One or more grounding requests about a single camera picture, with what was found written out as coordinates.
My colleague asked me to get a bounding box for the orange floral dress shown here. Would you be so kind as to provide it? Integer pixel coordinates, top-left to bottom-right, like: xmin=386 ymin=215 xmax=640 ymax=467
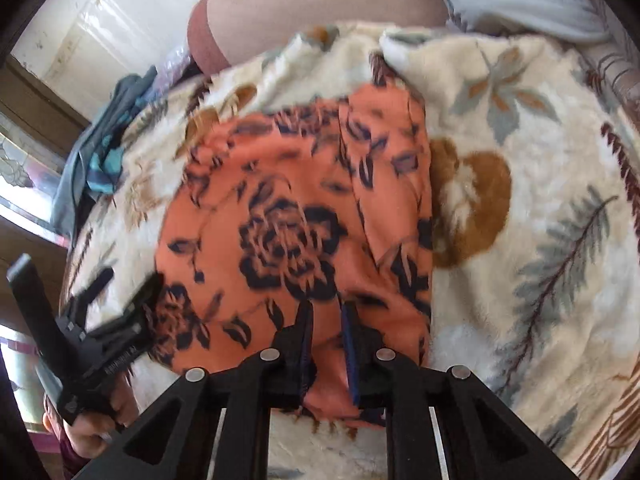
xmin=150 ymin=87 xmax=436 ymax=423

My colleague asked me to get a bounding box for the pink bolster cushion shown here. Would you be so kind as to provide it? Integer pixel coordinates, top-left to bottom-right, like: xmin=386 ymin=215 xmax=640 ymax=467
xmin=187 ymin=0 xmax=448 ymax=73

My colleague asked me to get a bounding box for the person's left hand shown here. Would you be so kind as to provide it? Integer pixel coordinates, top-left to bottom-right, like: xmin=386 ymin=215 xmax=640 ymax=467
xmin=42 ymin=375 xmax=138 ymax=461

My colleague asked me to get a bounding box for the teal striped cloth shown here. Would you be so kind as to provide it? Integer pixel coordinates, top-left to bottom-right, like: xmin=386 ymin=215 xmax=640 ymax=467
xmin=87 ymin=147 xmax=123 ymax=196

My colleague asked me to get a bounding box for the cream leaf print blanket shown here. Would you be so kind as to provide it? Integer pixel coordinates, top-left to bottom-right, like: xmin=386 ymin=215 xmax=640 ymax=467
xmin=62 ymin=20 xmax=640 ymax=480

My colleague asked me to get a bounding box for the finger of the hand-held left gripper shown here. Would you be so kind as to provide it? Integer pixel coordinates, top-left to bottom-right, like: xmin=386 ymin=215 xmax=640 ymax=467
xmin=97 ymin=272 xmax=165 ymax=333
xmin=62 ymin=267 xmax=116 ymax=323

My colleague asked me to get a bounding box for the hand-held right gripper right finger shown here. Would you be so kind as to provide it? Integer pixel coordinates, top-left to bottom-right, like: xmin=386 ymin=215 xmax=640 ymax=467
xmin=342 ymin=300 xmax=571 ymax=480

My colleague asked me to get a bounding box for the person's left forearm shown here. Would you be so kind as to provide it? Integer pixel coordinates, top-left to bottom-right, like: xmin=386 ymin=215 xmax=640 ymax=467
xmin=57 ymin=435 xmax=93 ymax=480

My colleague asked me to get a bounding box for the wooden door with stained glass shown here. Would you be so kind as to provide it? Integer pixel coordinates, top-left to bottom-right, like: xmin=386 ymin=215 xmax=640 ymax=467
xmin=0 ymin=55 xmax=91 ymax=431

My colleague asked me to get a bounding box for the blue garment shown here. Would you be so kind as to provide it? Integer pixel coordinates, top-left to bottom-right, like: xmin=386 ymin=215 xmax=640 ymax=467
xmin=50 ymin=72 xmax=158 ymax=238

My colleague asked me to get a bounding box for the purple crumpled cloth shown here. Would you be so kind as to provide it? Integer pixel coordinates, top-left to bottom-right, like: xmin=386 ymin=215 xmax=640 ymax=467
xmin=152 ymin=42 xmax=193 ymax=91

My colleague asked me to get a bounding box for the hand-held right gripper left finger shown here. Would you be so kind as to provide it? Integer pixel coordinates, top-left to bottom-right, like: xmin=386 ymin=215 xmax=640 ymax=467
xmin=75 ymin=300 xmax=318 ymax=480

